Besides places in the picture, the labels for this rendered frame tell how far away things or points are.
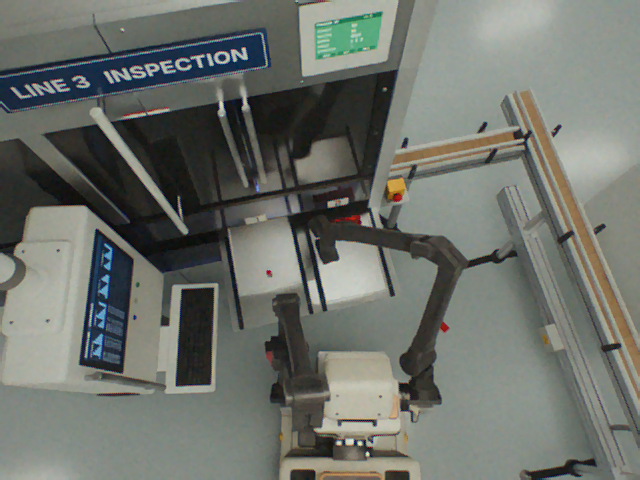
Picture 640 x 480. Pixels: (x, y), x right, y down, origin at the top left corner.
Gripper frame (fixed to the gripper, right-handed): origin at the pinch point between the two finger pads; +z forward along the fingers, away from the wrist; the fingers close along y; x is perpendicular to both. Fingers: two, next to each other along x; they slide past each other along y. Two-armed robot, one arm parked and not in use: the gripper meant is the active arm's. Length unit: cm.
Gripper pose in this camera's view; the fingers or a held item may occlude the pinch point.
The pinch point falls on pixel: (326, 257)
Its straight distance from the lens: 192.4
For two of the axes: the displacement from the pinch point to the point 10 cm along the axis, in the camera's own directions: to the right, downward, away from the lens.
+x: -9.5, 2.9, -1.2
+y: -3.1, -8.9, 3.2
